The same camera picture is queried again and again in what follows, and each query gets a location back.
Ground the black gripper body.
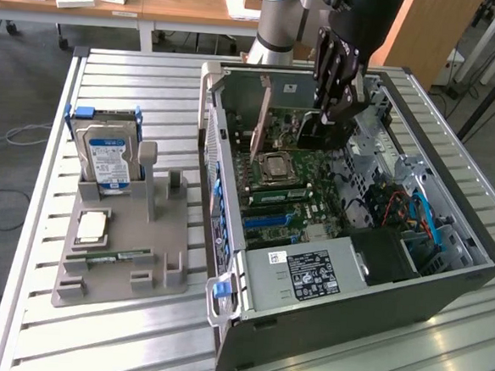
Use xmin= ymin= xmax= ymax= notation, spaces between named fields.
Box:
xmin=314 ymin=0 xmax=409 ymax=74

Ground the green graphics card black fan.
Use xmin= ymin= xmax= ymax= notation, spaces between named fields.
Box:
xmin=248 ymin=71 xmax=354 ymax=168

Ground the metal disk bay cage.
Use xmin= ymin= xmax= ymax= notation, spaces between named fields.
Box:
xmin=334 ymin=71 xmax=493 ymax=279

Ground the wooden cabinet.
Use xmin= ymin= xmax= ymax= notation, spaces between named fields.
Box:
xmin=366 ymin=0 xmax=487 ymax=96

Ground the green motherboard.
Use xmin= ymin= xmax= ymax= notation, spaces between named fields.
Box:
xmin=221 ymin=103 xmax=364 ymax=257

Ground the white box red button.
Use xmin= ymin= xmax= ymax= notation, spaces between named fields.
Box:
xmin=432 ymin=47 xmax=467 ymax=89

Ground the silver CPU in socket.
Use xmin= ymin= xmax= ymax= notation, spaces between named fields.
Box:
xmin=264 ymin=152 xmax=294 ymax=182

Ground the metal CPU socket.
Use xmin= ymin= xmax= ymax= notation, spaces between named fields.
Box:
xmin=251 ymin=147 xmax=306 ymax=190

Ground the white paper stack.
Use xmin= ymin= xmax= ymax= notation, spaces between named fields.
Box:
xmin=222 ymin=0 xmax=262 ymax=23

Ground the black slanted pole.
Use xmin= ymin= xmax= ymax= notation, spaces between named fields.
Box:
xmin=454 ymin=21 xmax=495 ymax=144

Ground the silver chipset heat sink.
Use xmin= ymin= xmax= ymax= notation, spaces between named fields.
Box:
xmin=304 ymin=224 xmax=336 ymax=244

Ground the blue expansion slot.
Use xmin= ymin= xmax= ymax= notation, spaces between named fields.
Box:
xmin=243 ymin=210 xmax=294 ymax=233

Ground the grey power supply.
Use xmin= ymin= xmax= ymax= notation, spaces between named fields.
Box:
xmin=238 ymin=230 xmax=375 ymax=321

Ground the hard disk in blue caddy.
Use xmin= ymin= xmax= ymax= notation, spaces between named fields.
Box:
xmin=58 ymin=101 xmax=147 ymax=198

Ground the black open PC case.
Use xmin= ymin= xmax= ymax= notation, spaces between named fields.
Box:
xmin=179 ymin=58 xmax=495 ymax=371

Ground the grey printed parts rack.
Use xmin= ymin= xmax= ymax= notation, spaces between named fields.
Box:
xmin=50 ymin=135 xmax=199 ymax=317

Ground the silver spare CPU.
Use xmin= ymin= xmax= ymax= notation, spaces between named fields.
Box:
xmin=73 ymin=209 xmax=113 ymax=249

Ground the black power wire bundle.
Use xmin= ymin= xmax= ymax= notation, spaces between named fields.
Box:
xmin=361 ymin=183 xmax=405 ymax=231

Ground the blue disk wire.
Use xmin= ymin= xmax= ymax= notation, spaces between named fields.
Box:
xmin=407 ymin=191 xmax=448 ymax=253

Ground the white table frame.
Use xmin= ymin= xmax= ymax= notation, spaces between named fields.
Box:
xmin=450 ymin=0 xmax=495 ymax=119

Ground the wooden desk white frame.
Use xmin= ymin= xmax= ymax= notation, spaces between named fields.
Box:
xmin=138 ymin=0 xmax=264 ymax=60
xmin=0 ymin=0 xmax=145 ymax=52

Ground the white floor cable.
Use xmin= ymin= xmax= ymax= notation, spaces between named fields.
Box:
xmin=0 ymin=117 xmax=54 ymax=147

